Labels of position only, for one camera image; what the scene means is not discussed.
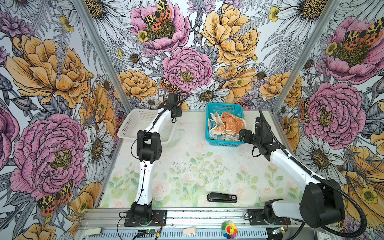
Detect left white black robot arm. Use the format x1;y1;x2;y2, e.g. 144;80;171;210
130;91;189;225

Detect aluminium front rail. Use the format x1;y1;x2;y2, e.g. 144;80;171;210
77;206;334;229

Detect white plastic basket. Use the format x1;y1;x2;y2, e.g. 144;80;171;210
117;109;178;147

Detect pink eraser block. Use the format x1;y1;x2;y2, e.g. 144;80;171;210
183;227;197;236

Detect black stapler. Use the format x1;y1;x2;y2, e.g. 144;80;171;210
207;193;238;203

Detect blue patterned towel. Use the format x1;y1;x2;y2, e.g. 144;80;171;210
208;119;239;142

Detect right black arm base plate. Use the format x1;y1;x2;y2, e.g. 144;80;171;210
244;209;291;226

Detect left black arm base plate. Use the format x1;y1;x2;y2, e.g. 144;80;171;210
124;210;168;227

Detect teal plastic basket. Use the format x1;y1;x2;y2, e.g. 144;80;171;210
205;103;245;147

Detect orange rabbit print towel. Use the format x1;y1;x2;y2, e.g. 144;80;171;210
210;112;247;136

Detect colourful flower toy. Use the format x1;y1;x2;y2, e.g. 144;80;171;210
222;221;238;240

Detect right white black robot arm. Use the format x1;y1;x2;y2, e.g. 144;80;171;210
239;117;345;229

